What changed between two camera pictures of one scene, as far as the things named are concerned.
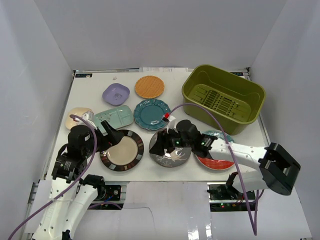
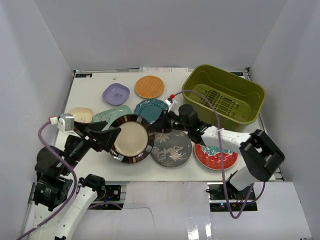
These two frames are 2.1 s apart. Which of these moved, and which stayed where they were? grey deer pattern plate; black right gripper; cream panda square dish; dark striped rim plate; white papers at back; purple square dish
Moved: dark striped rim plate; black right gripper
Stayed: white papers at back; cream panda square dish; grey deer pattern plate; purple square dish
